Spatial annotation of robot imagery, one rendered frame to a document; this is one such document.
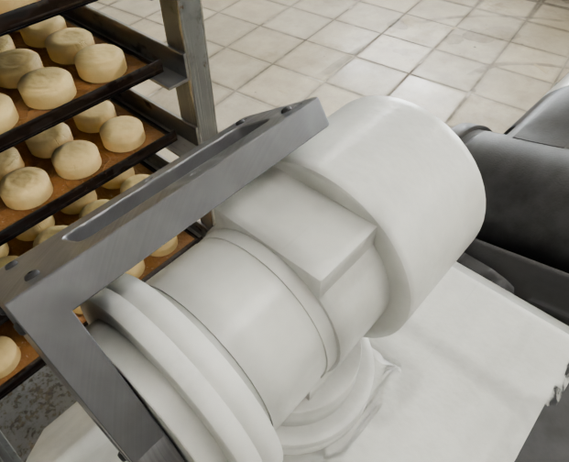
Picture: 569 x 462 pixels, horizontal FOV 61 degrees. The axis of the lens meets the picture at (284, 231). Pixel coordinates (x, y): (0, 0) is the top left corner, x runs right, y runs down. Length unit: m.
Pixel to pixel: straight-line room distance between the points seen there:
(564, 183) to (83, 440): 0.28
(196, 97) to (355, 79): 1.91
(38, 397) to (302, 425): 1.13
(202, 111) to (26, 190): 0.20
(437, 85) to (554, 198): 2.16
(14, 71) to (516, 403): 0.51
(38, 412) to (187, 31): 0.96
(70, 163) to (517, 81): 2.31
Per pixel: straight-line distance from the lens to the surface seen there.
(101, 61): 0.55
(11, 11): 0.46
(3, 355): 0.67
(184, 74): 0.54
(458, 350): 0.24
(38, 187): 0.55
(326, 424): 0.18
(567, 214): 0.32
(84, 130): 0.64
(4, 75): 0.57
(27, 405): 1.29
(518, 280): 0.31
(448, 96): 2.40
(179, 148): 0.59
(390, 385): 0.22
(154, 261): 0.71
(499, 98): 2.47
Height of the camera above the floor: 1.22
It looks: 48 degrees down
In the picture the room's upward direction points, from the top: straight up
